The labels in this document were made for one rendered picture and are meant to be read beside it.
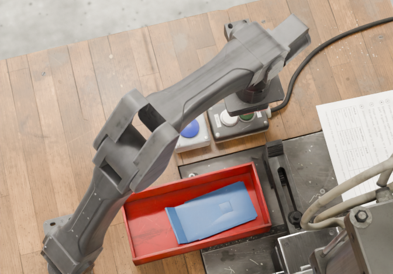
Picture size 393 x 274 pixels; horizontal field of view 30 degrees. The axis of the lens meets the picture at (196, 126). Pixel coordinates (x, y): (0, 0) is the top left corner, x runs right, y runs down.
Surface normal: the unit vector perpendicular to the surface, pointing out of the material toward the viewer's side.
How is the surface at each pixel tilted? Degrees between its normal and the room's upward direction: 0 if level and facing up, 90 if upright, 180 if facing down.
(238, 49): 17
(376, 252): 0
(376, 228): 0
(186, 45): 0
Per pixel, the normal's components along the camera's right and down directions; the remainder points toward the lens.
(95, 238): 0.68, 0.65
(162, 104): 0.22, -0.50
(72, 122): 0.00, -0.33
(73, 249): -0.60, 0.33
